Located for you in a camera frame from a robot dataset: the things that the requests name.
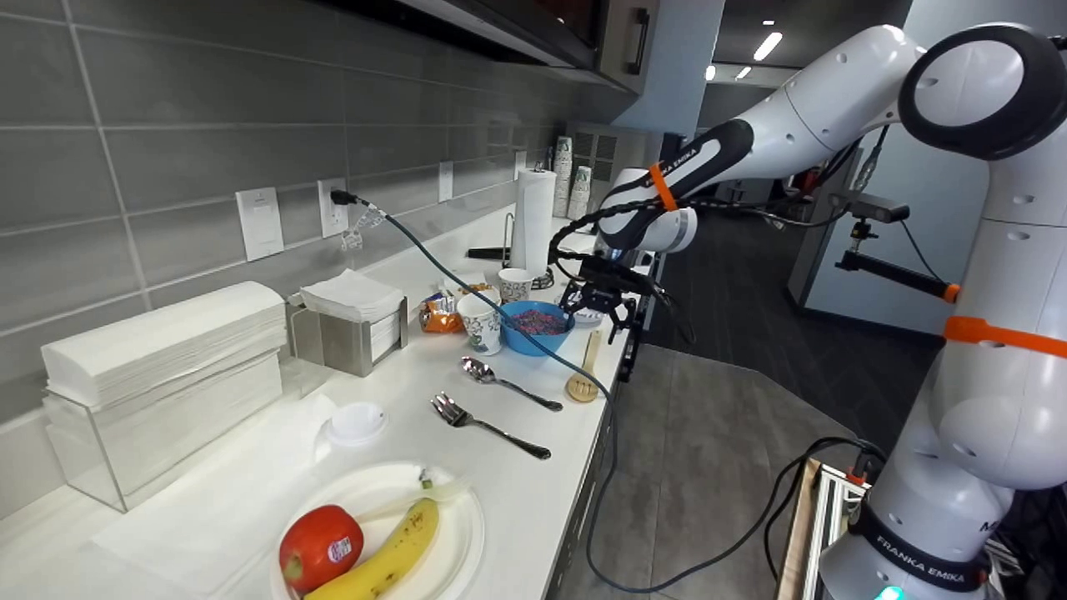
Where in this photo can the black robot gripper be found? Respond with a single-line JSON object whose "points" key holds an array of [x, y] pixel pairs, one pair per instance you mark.
{"points": [[609, 287]]}

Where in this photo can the wooden cooking spoon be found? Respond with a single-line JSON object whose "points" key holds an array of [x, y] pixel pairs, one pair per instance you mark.
{"points": [[581, 387]]}

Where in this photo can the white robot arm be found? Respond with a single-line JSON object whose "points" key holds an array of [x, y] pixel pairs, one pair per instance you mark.
{"points": [[991, 416]]}

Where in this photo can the blue plastic bowl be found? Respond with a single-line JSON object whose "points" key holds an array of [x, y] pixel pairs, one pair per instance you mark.
{"points": [[536, 329]]}

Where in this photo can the white paper towel roll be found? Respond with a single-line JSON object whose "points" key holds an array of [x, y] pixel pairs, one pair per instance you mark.
{"points": [[530, 220]]}

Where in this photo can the black kitchen tongs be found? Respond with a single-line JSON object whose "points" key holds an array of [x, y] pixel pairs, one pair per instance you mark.
{"points": [[489, 255]]}

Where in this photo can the orange snack packet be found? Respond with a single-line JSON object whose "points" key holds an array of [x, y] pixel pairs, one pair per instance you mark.
{"points": [[436, 318]]}

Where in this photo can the silver fork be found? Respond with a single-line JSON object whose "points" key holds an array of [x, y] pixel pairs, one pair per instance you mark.
{"points": [[454, 416]]}

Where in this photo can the napkin holder with napkins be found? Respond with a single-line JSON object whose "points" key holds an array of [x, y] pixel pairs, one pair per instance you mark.
{"points": [[347, 322]]}

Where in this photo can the white round lid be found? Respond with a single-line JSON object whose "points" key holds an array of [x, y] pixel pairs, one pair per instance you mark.
{"points": [[355, 424]]}

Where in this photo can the yellow banana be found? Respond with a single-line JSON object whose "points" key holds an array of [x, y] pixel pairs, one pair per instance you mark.
{"points": [[399, 554]]}

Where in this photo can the white plate with fruit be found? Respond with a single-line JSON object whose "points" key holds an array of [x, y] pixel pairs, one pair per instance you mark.
{"points": [[378, 500]]}

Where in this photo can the red apple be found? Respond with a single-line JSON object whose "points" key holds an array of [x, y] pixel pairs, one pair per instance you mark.
{"points": [[317, 548]]}

